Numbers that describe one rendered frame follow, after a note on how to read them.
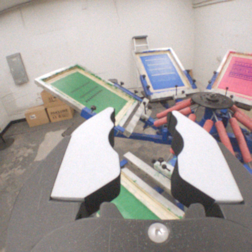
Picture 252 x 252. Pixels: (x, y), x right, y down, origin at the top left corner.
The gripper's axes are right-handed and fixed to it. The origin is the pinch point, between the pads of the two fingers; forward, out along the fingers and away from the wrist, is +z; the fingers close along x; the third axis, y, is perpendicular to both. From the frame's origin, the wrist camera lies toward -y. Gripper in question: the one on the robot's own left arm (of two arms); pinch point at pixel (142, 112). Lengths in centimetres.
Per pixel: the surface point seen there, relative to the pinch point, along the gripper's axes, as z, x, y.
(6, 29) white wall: 340, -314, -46
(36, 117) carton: 299, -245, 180
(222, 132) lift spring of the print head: 60, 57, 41
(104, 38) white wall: 393, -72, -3
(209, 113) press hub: 82, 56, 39
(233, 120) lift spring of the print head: 68, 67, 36
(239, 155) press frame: 53, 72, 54
